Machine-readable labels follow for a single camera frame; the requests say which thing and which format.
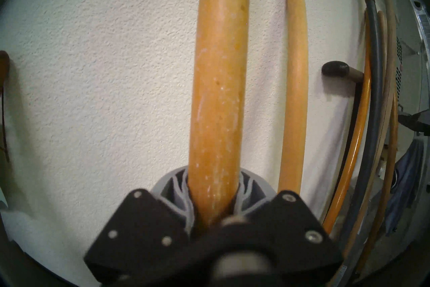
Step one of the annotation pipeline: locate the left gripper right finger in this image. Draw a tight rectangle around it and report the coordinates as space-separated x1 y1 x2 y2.
233 169 343 275

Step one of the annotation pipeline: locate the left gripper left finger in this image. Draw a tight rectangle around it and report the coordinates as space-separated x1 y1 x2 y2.
84 167 195 283

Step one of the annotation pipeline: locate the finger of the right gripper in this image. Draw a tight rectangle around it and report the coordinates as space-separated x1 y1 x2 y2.
399 111 430 137

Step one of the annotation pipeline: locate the plain light wooden dowel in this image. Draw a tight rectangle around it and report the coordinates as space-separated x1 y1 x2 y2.
278 0 309 194

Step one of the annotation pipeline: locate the paint-speckled pole with threaded tip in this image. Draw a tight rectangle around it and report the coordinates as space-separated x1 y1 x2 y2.
188 0 251 226

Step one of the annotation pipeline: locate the blue cloth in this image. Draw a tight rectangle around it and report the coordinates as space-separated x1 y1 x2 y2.
385 140 424 235

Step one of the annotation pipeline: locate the dark brown stick with loop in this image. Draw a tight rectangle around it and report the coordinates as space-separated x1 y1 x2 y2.
0 50 10 162

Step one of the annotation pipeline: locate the grey handle with dark grip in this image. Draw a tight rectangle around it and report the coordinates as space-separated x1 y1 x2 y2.
339 0 384 250

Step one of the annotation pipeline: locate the glossy orange rake handle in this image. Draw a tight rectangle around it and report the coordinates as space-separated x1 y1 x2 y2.
322 11 372 235

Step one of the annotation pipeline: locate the slim pale wooden handle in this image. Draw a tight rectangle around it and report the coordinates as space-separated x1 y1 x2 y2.
377 11 387 82

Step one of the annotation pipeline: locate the grey wall hook bar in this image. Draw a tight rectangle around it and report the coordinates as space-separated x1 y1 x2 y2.
321 61 365 83

